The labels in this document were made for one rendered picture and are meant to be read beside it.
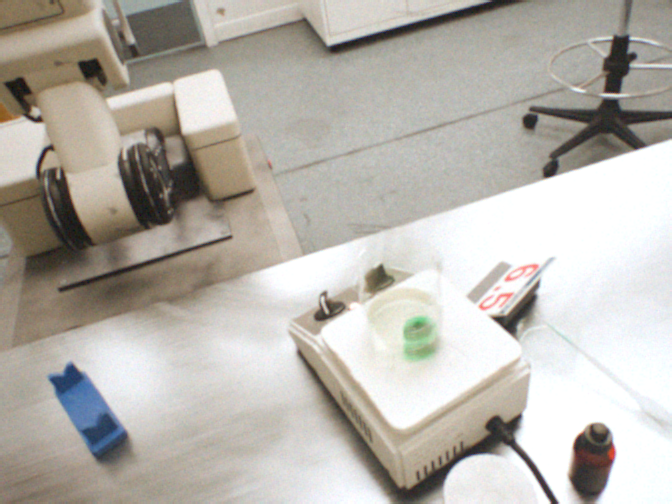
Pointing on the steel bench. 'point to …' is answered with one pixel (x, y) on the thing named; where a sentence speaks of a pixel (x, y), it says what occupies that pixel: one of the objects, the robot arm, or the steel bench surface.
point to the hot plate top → (448, 379)
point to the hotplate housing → (476, 406)
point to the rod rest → (88, 409)
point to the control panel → (329, 318)
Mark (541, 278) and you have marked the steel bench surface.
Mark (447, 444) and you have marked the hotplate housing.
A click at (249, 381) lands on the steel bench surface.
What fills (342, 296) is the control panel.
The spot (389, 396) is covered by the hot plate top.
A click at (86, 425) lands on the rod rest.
